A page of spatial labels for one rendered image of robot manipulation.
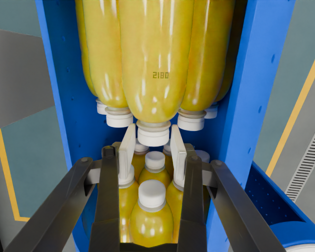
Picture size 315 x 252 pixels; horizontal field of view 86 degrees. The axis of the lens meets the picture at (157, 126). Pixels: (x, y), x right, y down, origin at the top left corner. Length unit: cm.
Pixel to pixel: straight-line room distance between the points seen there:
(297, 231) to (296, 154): 137
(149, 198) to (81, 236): 12
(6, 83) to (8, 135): 125
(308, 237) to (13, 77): 104
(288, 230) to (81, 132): 65
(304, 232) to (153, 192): 56
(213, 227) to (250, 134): 11
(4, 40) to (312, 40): 176
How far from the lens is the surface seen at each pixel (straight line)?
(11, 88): 75
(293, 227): 73
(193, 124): 24
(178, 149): 15
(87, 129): 34
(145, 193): 25
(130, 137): 17
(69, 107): 30
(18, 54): 78
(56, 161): 186
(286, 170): 208
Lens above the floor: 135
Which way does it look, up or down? 69 degrees down
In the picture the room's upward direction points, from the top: 179 degrees clockwise
